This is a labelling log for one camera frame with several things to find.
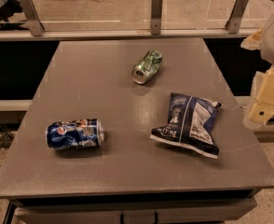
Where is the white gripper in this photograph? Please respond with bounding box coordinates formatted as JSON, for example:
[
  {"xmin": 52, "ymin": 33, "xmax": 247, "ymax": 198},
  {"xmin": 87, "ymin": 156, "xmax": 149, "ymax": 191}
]
[{"xmin": 240, "ymin": 12, "xmax": 274, "ymax": 125}]

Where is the blue pepsi can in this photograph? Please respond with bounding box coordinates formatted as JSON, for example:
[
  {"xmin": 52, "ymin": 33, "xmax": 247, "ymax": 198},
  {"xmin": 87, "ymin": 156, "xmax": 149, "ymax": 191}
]
[{"xmin": 46, "ymin": 119, "xmax": 104, "ymax": 150}]

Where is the crushed green soda can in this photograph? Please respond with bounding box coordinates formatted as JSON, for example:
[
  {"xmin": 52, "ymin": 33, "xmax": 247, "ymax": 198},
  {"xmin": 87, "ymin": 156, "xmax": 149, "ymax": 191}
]
[{"xmin": 131, "ymin": 49, "xmax": 163, "ymax": 85}]

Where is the blue white chip bag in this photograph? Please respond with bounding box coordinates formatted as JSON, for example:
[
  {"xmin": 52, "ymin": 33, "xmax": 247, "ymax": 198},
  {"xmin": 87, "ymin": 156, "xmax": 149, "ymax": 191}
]
[{"xmin": 150, "ymin": 93, "xmax": 222, "ymax": 159}]

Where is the grey table cabinet base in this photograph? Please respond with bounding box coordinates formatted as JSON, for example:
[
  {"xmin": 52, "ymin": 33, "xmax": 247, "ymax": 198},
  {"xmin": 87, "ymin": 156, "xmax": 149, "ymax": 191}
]
[{"xmin": 3, "ymin": 189, "xmax": 256, "ymax": 224}]

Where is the right metal bracket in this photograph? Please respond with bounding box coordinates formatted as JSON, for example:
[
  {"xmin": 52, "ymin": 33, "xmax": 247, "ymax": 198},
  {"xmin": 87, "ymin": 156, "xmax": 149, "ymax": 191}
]
[{"xmin": 225, "ymin": 0, "xmax": 249, "ymax": 34}]

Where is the metal bracket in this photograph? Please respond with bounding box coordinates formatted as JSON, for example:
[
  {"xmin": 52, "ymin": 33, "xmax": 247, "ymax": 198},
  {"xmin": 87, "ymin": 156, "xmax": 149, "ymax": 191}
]
[
  {"xmin": 19, "ymin": 0, "xmax": 44, "ymax": 36},
  {"xmin": 150, "ymin": 0, "xmax": 163, "ymax": 35},
  {"xmin": 225, "ymin": 0, "xmax": 249, "ymax": 34}
]

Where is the metal rail behind table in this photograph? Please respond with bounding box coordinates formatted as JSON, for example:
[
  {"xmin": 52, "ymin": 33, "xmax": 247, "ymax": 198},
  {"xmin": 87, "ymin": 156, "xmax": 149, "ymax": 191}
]
[{"xmin": 0, "ymin": 28, "xmax": 256, "ymax": 41}]

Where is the middle metal bracket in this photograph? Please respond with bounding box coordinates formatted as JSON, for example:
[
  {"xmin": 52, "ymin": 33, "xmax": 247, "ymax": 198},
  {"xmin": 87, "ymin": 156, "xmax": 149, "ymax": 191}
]
[{"xmin": 150, "ymin": 0, "xmax": 163, "ymax": 35}]

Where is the left metal bracket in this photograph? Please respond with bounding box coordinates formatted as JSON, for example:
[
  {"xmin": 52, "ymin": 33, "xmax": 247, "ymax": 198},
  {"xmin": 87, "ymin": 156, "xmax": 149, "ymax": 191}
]
[{"xmin": 19, "ymin": 0, "xmax": 44, "ymax": 36}]

